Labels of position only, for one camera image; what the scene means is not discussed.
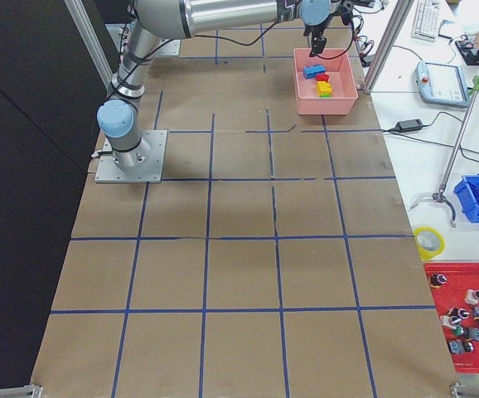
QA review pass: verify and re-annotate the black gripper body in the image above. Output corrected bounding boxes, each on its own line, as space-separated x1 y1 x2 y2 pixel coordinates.
303 0 354 37

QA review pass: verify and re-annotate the blue toy block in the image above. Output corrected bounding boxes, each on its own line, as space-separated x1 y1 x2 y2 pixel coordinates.
302 65 326 80

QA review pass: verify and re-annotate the yellow toy block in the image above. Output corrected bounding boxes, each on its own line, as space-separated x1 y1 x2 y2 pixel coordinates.
316 81 333 96

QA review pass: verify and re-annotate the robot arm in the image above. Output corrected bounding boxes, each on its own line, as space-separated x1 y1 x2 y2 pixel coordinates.
97 0 353 171

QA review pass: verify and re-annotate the pink plastic box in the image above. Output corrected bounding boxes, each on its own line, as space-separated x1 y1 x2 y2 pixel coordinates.
293 48 358 115

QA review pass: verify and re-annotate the white keyboard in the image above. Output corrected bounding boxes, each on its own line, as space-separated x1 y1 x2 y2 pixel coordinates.
411 0 442 42

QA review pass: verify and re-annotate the teach pendant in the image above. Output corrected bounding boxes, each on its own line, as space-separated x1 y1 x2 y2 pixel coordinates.
415 61 469 108

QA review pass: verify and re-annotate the black power adapter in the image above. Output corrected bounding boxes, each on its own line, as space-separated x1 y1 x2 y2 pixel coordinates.
393 119 424 133

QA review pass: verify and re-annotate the reacher grabber tool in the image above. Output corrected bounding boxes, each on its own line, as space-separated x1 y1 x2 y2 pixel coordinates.
409 75 479 228

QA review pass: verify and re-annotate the yellow tape roll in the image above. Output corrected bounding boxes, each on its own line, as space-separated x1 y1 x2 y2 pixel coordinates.
414 226 445 261

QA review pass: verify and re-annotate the red parts tray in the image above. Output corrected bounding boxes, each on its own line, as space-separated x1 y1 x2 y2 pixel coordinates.
424 262 479 373

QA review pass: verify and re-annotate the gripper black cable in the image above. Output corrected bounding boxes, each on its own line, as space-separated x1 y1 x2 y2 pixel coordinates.
218 12 356 63

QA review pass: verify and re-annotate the aluminium frame post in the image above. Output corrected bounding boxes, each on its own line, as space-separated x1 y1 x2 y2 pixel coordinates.
362 0 414 95

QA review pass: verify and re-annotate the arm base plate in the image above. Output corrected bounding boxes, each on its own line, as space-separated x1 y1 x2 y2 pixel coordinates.
94 130 168 184
155 39 181 57

